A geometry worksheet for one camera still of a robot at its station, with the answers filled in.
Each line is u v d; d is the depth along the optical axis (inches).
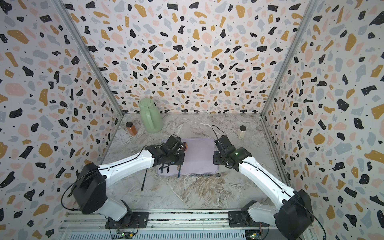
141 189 33.0
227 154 23.7
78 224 29.0
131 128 40.6
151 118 36.7
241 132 40.1
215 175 35.1
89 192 16.6
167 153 25.5
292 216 15.3
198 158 36.1
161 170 35.4
